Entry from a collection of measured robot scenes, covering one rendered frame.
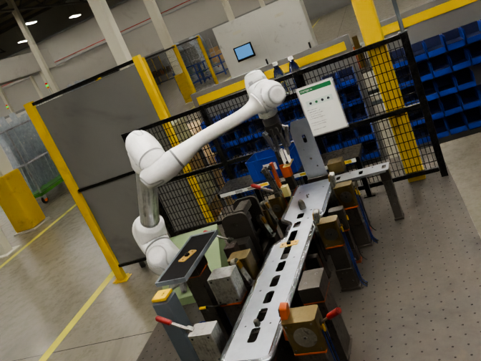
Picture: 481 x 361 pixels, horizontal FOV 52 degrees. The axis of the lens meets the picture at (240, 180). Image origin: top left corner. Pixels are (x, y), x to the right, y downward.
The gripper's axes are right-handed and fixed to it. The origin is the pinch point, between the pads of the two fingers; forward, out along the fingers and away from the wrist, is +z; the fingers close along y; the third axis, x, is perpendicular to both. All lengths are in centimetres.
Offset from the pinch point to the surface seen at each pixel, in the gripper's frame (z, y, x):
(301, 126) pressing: 0.8, -0.3, 42.3
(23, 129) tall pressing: -5, -813, 679
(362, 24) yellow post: -34, 42, 75
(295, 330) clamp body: 23, 16, -94
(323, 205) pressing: 29.4, 8.4, 0.5
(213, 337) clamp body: 22, -13, -94
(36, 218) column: 134, -651, 434
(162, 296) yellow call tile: 11, -33, -82
